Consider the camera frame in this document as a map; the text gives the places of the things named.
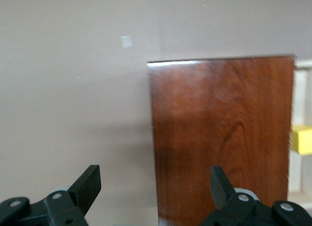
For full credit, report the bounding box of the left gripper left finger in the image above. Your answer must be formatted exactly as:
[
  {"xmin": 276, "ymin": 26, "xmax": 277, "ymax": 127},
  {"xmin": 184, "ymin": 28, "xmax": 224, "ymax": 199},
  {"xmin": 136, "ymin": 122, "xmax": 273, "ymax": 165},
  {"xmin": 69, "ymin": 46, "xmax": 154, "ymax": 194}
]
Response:
[{"xmin": 0, "ymin": 165, "xmax": 102, "ymax": 226}]

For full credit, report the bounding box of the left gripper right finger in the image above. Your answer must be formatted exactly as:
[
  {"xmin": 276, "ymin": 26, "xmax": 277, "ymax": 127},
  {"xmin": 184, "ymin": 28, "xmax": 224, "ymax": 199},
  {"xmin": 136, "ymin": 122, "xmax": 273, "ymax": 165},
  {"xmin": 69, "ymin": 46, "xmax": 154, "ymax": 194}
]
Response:
[{"xmin": 200, "ymin": 165, "xmax": 312, "ymax": 226}]

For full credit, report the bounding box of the yellow wooden block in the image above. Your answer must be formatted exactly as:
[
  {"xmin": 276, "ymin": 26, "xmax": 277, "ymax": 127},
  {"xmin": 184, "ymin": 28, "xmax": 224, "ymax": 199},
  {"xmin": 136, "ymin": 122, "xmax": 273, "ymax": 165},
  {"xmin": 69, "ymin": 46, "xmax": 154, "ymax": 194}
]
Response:
[{"xmin": 290, "ymin": 124, "xmax": 312, "ymax": 156}]

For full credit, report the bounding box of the light wood drawer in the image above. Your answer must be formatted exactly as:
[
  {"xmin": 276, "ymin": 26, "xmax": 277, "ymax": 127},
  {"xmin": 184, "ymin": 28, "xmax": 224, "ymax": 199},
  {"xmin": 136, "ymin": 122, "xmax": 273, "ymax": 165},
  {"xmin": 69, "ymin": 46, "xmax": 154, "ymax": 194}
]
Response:
[{"xmin": 287, "ymin": 58, "xmax": 312, "ymax": 207}]

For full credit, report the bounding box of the dark red wooden cabinet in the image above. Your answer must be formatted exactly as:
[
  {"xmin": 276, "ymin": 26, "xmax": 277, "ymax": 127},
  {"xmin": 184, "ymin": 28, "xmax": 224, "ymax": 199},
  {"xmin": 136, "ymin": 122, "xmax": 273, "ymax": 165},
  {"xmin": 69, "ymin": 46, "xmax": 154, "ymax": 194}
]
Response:
[{"xmin": 146, "ymin": 54, "xmax": 297, "ymax": 226}]

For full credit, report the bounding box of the small clear tape patch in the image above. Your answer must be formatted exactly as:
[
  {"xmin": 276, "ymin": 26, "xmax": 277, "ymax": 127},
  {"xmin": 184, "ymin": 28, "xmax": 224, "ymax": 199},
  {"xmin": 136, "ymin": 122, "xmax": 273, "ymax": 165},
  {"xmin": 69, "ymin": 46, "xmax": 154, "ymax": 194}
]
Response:
[{"xmin": 120, "ymin": 36, "xmax": 134, "ymax": 49}]

